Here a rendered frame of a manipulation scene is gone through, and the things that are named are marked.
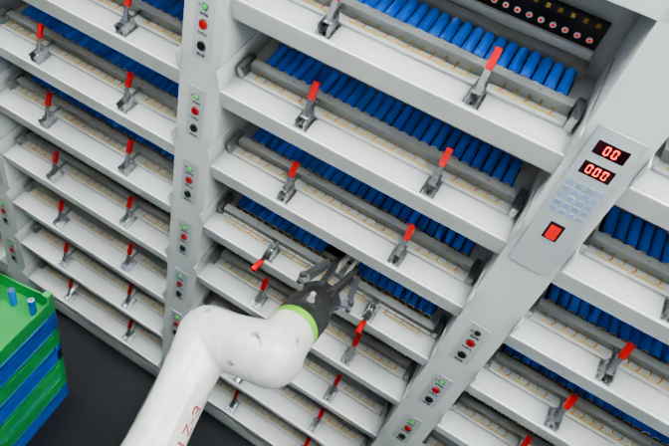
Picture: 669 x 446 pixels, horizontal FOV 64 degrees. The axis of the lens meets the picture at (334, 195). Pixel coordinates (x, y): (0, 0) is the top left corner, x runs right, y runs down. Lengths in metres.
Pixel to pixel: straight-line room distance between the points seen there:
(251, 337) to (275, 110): 0.42
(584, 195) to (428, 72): 0.30
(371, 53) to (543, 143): 0.30
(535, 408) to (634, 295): 0.38
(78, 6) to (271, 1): 0.49
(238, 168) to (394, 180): 0.38
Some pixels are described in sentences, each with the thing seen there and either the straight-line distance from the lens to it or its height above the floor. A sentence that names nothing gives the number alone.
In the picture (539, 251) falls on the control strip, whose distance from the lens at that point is 0.95.
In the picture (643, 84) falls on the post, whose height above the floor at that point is 1.63.
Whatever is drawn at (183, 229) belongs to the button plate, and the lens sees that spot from 1.37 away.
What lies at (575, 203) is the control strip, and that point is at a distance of 0.89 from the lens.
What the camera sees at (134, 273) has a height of 0.55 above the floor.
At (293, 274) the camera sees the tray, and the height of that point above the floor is 0.93.
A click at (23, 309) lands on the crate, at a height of 0.48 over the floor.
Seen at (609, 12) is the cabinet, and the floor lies 1.65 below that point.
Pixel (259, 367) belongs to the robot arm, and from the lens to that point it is 0.90.
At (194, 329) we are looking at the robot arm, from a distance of 0.96.
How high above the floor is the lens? 1.87
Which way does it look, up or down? 40 degrees down
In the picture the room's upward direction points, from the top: 18 degrees clockwise
